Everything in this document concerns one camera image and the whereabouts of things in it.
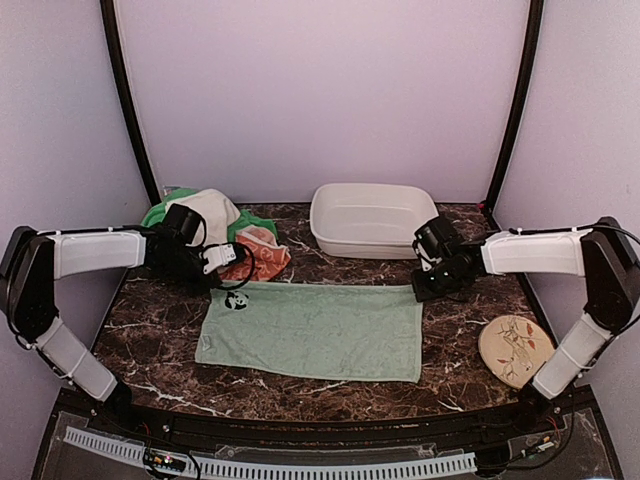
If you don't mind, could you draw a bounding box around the bright green towel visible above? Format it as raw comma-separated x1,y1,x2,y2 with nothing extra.
141,188,278,242

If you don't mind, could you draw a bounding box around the orange patterned towel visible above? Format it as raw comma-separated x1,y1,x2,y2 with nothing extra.
220,226,291,281

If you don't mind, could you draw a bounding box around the right black frame post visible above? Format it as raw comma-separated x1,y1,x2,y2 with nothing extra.
483,0,544,216

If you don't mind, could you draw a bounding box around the cream white towel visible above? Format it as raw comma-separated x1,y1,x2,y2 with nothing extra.
165,189,240,246

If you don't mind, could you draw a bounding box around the black frame post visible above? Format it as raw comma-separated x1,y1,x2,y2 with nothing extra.
99,0,161,205
483,0,544,216

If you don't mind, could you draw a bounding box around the white slotted cable duct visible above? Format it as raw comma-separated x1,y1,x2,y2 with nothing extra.
63,427,477,479

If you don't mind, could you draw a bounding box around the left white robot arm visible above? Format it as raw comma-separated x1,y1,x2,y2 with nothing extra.
1,205,239,436

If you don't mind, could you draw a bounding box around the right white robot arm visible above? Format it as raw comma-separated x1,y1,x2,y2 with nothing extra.
411,216,639,434

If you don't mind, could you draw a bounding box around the mint green panda towel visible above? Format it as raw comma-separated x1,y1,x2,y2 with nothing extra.
195,282,422,383

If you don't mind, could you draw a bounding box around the round floral coaster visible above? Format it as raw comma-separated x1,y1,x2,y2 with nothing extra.
478,315,555,390

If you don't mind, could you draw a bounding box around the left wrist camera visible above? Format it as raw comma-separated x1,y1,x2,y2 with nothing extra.
201,242,247,275

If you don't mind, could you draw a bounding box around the left black frame post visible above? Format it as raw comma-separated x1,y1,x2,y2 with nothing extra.
99,0,161,205

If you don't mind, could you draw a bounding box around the white plastic basin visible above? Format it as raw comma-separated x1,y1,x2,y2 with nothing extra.
309,183,439,260

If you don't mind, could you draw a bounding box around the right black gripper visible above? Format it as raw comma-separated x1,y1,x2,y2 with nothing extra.
412,258,468,302

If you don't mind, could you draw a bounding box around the black front rail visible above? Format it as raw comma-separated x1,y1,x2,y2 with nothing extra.
49,387,596,451

